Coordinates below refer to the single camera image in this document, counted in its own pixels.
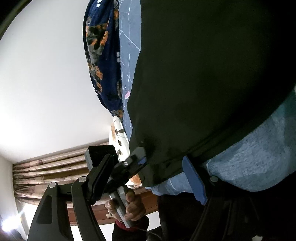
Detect white spotted pillow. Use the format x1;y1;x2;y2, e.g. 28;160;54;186
108;115;142;186

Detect blue grey patterned bedsheet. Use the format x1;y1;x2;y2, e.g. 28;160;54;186
119;1;295;195

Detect black pants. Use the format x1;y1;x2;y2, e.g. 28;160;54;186
127;1;295;187

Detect brown striped curtain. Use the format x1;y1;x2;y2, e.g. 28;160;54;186
13;147;89;205

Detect navy floral blanket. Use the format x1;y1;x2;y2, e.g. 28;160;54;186
83;0;123;119

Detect person left hand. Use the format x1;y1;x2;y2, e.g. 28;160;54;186
104;189;146;222

